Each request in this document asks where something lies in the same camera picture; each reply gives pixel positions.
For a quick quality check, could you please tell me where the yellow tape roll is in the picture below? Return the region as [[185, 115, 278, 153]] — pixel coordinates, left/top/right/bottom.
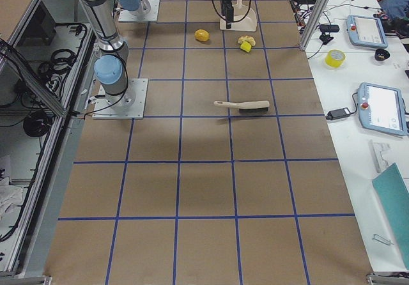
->
[[325, 49, 346, 68]]

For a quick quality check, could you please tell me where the yellow green sponge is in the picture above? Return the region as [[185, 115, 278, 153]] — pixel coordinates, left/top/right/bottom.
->
[[240, 41, 252, 53]]

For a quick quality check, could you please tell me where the beige hand brush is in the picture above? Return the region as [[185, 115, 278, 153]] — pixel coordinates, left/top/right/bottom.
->
[[213, 100, 270, 114]]

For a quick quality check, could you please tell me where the croissant pastry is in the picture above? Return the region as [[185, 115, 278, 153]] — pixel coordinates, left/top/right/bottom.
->
[[237, 35, 256, 47]]

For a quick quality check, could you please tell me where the beige plastic dustpan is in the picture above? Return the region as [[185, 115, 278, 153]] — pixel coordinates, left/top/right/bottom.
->
[[219, 0, 258, 32]]

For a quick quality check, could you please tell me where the blue teach pendant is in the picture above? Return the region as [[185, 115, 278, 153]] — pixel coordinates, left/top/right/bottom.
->
[[346, 15, 388, 49], [357, 82, 408, 136]]

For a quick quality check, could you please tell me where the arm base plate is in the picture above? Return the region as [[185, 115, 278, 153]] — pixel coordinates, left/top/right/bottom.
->
[[118, 0, 160, 23], [91, 79, 148, 119]]

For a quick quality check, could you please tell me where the yellow round bread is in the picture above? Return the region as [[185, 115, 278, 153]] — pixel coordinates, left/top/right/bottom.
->
[[194, 29, 210, 42]]

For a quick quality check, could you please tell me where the teal folder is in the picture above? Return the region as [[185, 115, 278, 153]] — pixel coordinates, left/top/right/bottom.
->
[[372, 163, 408, 269]]

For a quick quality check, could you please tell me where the far blue teach pendant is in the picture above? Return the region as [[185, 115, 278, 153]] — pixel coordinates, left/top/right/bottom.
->
[[346, 15, 388, 49]]

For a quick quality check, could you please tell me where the black power adapter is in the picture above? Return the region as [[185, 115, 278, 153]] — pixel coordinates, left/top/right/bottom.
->
[[325, 107, 351, 121]]

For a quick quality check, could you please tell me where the white crumpled cloth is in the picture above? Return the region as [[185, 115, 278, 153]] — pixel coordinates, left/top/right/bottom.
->
[[0, 155, 25, 222]]

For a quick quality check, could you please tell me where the aluminium frame post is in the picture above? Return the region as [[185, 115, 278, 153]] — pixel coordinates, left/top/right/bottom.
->
[[299, 0, 329, 51]]

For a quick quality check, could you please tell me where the small black bowl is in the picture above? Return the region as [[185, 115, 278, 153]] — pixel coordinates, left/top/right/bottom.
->
[[374, 49, 390, 62]]

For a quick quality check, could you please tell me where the black webcam on table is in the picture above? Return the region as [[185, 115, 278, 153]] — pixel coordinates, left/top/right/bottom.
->
[[319, 33, 334, 45]]

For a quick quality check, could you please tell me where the near blue teach pendant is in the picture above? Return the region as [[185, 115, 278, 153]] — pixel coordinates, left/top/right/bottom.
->
[[357, 82, 408, 136]]

